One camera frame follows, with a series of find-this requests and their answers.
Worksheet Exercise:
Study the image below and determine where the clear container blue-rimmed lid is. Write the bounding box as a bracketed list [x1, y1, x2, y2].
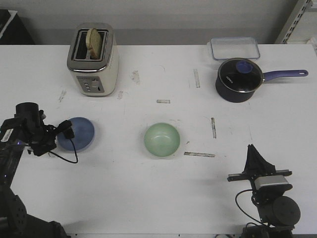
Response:
[207, 37, 261, 60]

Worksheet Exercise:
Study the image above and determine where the white perforated shelf post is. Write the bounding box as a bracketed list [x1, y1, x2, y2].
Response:
[274, 0, 317, 44]

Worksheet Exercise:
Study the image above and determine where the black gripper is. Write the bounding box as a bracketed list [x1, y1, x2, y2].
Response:
[14, 102, 75, 156]
[227, 144, 292, 198]

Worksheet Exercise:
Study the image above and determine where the slice of toast bread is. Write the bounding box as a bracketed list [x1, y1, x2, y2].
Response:
[85, 28, 102, 60]

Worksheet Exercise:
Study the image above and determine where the green bowl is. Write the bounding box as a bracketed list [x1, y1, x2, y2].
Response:
[144, 122, 180, 157]

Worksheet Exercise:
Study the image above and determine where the blue saucepan with handle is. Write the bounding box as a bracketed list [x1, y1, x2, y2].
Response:
[215, 58, 309, 103]

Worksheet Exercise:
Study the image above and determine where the blue bowl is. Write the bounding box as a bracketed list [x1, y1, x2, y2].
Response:
[57, 117, 95, 151]

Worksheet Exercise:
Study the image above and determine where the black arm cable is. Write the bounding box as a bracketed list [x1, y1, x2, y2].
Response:
[235, 189, 270, 227]
[48, 137, 79, 164]

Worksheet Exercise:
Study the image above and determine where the cream two-slot toaster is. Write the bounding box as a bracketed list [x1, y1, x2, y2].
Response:
[67, 23, 119, 97]

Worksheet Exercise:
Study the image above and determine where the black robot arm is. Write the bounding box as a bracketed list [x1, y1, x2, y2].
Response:
[227, 144, 301, 238]
[0, 102, 74, 238]

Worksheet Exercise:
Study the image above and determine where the glass pot lid blue knob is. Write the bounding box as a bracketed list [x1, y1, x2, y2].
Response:
[217, 58, 264, 93]

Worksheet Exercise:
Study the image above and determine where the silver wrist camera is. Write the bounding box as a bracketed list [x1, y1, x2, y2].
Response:
[254, 175, 289, 190]

